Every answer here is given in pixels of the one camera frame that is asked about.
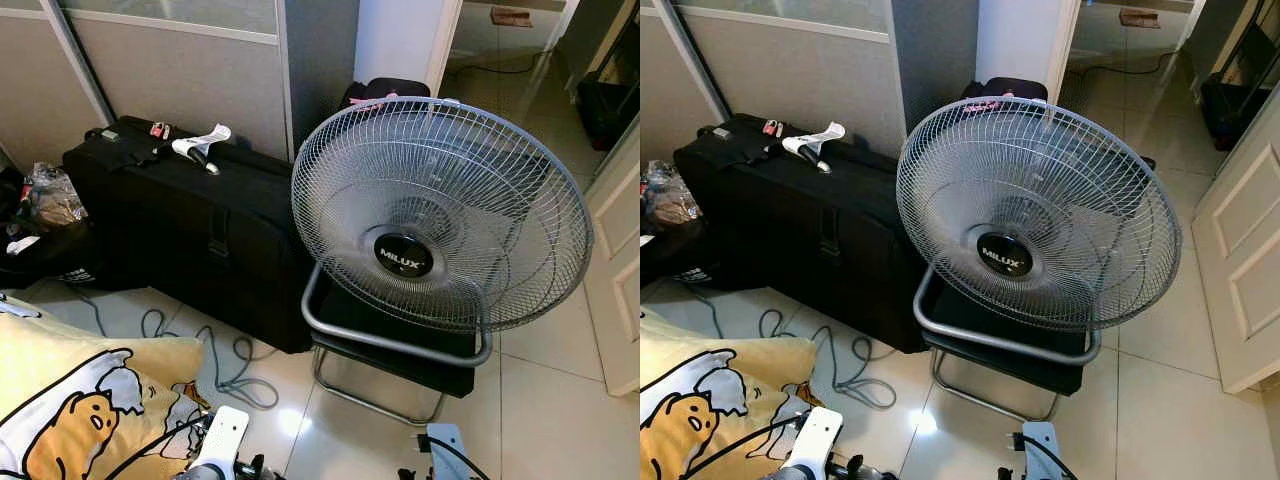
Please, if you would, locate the grey Milux floor fan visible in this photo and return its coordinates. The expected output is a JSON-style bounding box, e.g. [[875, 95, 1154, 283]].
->
[[896, 95, 1183, 366], [291, 96, 595, 368]]

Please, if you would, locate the black backpack with pink trim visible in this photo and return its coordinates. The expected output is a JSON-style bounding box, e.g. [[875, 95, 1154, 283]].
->
[[340, 77, 433, 111], [962, 77, 1049, 106]]

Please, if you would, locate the black cloth bag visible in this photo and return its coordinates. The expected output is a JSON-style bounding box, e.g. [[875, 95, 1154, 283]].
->
[[640, 222, 717, 291], [0, 170, 101, 293]]

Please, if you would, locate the white paper luggage tag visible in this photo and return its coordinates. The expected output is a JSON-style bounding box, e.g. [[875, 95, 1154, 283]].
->
[[782, 122, 847, 159], [172, 124, 233, 161]]

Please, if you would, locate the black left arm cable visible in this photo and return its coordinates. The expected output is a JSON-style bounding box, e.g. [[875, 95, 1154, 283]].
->
[[100, 415, 211, 480], [688, 412, 804, 480]]

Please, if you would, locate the black soft suitcase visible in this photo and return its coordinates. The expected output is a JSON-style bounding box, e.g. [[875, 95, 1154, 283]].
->
[[673, 113, 929, 354], [62, 115, 316, 354]]

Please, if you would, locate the thin black floor cable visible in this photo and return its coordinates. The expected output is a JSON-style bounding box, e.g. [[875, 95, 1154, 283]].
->
[[1072, 55, 1151, 77], [447, 55, 516, 77]]

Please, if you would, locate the black stool with chrome frame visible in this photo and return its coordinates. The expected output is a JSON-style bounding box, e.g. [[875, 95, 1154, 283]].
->
[[920, 290, 1091, 423], [308, 290, 479, 428]]

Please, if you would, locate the white panelled door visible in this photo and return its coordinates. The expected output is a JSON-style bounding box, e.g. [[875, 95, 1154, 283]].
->
[[1190, 85, 1280, 396], [583, 118, 641, 398]]

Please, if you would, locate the black hallway luggage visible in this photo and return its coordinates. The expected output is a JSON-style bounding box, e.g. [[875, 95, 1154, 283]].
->
[[1200, 72, 1269, 153], [577, 70, 641, 151]]

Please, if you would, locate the yellow cartoon egg blanket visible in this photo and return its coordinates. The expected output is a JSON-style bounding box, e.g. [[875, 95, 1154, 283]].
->
[[640, 310, 825, 480], [0, 310, 213, 480]]

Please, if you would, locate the clear plastic bag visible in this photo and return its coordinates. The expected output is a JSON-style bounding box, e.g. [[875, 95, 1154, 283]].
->
[[645, 160, 703, 227], [22, 163, 89, 231]]

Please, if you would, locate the grey floor cable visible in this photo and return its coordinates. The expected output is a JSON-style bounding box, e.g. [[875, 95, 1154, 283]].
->
[[685, 285, 898, 411], [65, 285, 281, 411]]

